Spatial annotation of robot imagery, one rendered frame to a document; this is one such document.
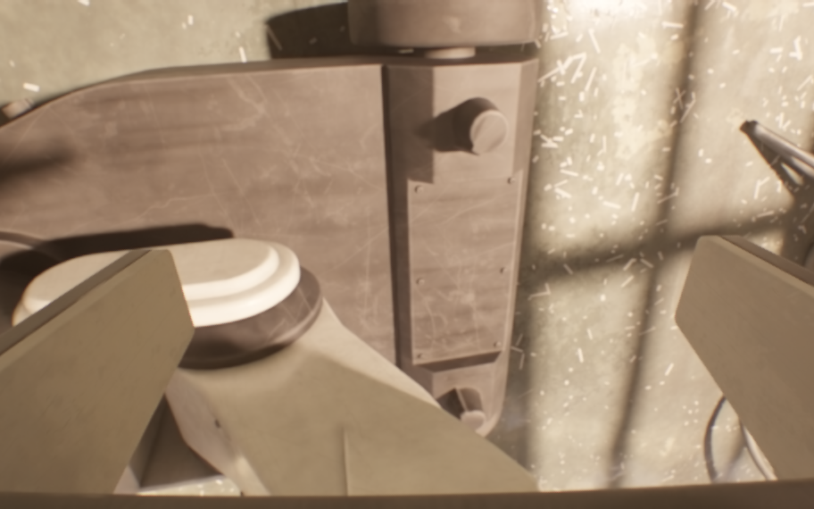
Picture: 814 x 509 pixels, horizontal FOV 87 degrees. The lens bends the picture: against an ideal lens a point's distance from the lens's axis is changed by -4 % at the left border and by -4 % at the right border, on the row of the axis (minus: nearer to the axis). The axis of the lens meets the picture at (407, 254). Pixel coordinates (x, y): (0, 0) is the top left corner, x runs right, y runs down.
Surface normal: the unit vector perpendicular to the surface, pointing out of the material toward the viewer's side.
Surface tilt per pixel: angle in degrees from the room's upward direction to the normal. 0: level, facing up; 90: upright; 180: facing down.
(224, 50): 0
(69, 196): 0
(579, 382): 0
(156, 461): 90
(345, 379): 90
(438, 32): 18
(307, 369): 90
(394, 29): 43
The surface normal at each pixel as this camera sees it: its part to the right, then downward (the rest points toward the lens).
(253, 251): -0.03, -0.88
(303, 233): 0.20, 0.46
